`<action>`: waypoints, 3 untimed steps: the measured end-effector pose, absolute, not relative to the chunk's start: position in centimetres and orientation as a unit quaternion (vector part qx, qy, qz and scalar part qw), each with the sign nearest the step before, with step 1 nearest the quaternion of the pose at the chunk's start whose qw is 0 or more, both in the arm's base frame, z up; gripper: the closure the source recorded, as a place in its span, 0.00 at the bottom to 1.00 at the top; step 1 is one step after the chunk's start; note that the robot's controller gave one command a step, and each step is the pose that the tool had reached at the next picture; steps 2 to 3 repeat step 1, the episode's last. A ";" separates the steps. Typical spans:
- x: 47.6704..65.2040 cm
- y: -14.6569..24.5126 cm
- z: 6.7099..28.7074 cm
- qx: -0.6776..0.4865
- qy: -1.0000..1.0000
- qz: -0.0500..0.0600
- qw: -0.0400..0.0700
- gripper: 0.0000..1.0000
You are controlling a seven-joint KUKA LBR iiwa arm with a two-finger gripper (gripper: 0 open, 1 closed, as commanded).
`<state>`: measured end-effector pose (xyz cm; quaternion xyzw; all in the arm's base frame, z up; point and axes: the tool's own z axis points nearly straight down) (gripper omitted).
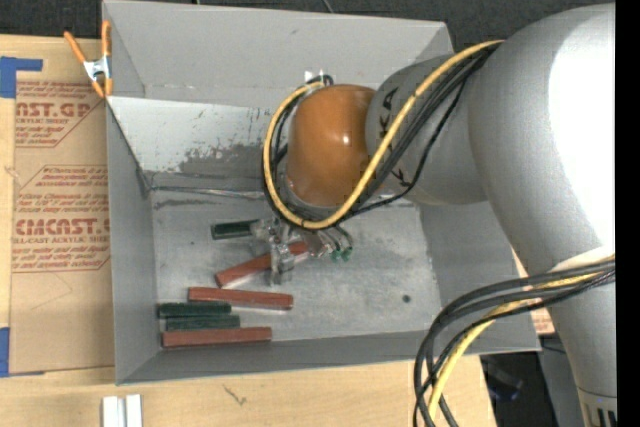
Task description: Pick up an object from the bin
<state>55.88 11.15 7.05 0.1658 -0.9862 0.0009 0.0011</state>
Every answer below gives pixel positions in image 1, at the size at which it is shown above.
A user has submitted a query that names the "grey metal bin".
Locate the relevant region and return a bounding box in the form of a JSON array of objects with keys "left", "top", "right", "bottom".
[{"left": 101, "top": 0, "right": 543, "bottom": 387}]

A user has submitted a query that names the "dark green flat block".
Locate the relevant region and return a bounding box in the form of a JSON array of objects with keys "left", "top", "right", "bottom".
[
  {"left": 164, "top": 314, "right": 242, "bottom": 332},
  {"left": 210, "top": 220, "right": 262, "bottom": 241},
  {"left": 156, "top": 301, "right": 233, "bottom": 320}
]

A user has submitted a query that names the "red-brown flat block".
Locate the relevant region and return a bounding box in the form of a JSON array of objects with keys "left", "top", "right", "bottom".
[
  {"left": 214, "top": 240, "right": 310, "bottom": 289},
  {"left": 187, "top": 286, "right": 295, "bottom": 313},
  {"left": 160, "top": 325, "right": 274, "bottom": 349}
]

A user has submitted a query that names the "brown cardboard board red print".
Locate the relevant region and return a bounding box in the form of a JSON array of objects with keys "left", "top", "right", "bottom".
[{"left": 0, "top": 33, "right": 117, "bottom": 377}]

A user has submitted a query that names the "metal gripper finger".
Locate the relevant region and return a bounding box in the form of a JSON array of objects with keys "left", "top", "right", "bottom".
[
  {"left": 268, "top": 244, "right": 283, "bottom": 288},
  {"left": 280, "top": 243, "right": 297, "bottom": 285}
]

